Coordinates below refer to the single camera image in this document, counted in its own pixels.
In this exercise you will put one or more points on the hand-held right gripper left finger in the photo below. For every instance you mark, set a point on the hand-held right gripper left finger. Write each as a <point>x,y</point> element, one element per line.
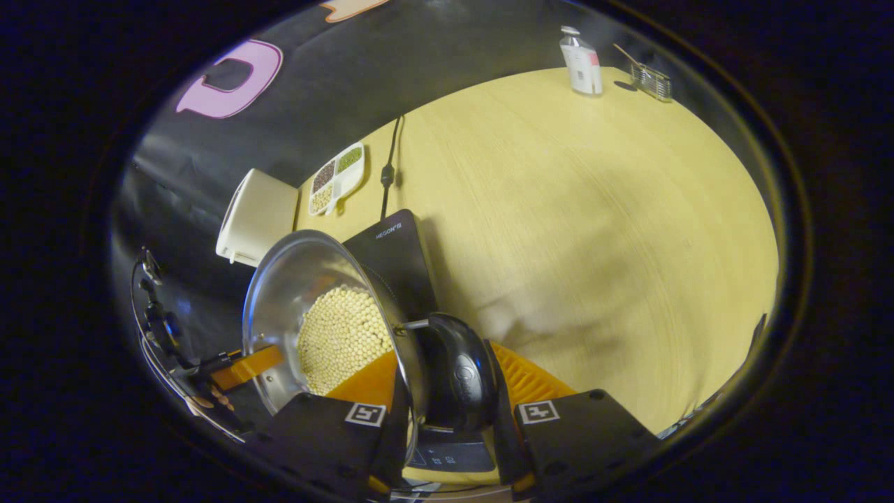
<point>328,440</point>

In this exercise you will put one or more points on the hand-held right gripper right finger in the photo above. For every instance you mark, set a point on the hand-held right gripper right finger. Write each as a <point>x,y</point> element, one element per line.
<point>587,440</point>

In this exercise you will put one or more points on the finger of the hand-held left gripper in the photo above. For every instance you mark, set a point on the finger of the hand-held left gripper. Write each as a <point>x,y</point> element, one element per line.
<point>248,367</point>

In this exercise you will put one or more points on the black induction cooktop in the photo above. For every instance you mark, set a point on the black induction cooktop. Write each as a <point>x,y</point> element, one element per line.
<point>394,258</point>

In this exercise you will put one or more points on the pile of yellow soybeans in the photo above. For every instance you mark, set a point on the pile of yellow soybeans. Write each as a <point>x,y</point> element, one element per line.
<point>342,335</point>

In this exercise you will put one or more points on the white toaster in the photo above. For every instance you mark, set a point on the white toaster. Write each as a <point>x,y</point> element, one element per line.
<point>258,216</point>

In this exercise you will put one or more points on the white divided dish of beans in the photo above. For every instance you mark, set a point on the white divided dish of beans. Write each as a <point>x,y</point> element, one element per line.
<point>339,178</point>

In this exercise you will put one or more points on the small black disc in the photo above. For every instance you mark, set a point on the small black disc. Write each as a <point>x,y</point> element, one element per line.
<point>625,86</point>

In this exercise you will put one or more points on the clear plastic bottle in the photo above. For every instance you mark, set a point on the clear plastic bottle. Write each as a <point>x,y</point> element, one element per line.
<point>581,66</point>

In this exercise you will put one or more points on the wooden stick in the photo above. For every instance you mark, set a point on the wooden stick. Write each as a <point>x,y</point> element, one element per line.
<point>628,56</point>

